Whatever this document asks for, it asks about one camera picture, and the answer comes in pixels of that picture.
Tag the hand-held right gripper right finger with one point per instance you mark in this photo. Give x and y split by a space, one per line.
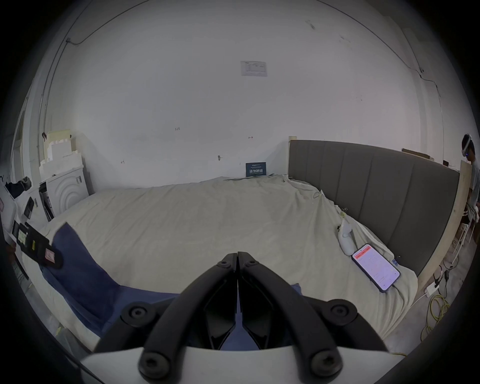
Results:
296 318

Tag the dark blue sign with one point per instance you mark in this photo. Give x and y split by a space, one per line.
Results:
255 169

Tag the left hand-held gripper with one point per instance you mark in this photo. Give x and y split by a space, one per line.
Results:
8 217

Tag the smartphone with lit screen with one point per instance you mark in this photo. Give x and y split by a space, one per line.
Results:
376 267

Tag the bed with beige sheet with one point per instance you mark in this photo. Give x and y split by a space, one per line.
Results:
195 225

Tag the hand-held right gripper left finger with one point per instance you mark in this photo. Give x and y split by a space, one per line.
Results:
176 322

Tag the white paper notice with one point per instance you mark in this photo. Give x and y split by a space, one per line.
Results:
254 68

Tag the grey padded headboard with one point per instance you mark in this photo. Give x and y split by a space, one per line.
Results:
375 195

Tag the white hand controller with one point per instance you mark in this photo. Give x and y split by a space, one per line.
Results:
345 240

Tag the white power strip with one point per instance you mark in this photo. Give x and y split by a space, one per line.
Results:
432 288

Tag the dark blue garment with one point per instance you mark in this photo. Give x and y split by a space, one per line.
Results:
86 279

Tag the white washing machine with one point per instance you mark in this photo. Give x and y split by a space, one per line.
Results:
65 191

